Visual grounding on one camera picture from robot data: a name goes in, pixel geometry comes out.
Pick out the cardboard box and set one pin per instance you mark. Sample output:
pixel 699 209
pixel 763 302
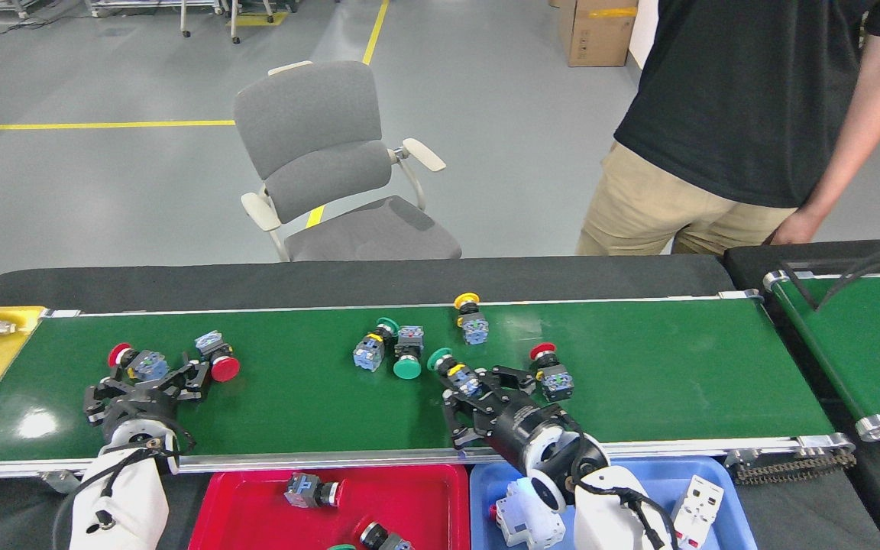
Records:
pixel 593 34

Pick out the person's left forearm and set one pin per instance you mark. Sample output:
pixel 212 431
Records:
pixel 845 160

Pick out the blue plastic tray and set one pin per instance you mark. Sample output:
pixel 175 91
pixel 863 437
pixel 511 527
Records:
pixel 661 466

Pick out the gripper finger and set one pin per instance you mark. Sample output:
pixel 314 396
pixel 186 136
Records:
pixel 188 384
pixel 104 401
pixel 512 384
pixel 463 424

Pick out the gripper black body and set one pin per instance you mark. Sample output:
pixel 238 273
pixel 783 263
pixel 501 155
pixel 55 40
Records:
pixel 520 428
pixel 142 406

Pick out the metal shelf rack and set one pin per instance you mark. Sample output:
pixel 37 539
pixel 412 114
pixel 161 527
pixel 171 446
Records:
pixel 134 8

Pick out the person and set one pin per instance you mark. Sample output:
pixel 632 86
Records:
pixel 738 99

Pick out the person's left hand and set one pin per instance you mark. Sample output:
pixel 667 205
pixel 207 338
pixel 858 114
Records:
pixel 795 228

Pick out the grey office chair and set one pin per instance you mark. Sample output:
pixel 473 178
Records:
pixel 310 114

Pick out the white wheeled stand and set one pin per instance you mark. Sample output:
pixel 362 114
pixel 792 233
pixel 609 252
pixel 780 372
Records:
pixel 234 27

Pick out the long green conveyor belt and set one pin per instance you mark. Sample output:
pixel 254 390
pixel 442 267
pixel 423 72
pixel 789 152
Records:
pixel 295 420

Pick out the yellow mushroom push button switch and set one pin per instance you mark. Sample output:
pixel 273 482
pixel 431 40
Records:
pixel 474 330

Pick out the red plastic tray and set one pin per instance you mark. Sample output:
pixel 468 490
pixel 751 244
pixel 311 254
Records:
pixel 241 512

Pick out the black triangular guide frame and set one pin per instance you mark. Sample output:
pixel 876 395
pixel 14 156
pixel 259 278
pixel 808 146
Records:
pixel 785 267

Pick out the white circuit breaker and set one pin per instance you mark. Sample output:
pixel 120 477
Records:
pixel 696 508
pixel 512 523

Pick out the red mushroom push button switch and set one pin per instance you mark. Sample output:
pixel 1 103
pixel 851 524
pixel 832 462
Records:
pixel 224 369
pixel 371 535
pixel 302 489
pixel 148 365
pixel 556 382

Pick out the short green conveyor belt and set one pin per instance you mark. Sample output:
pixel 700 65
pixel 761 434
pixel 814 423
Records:
pixel 868 351

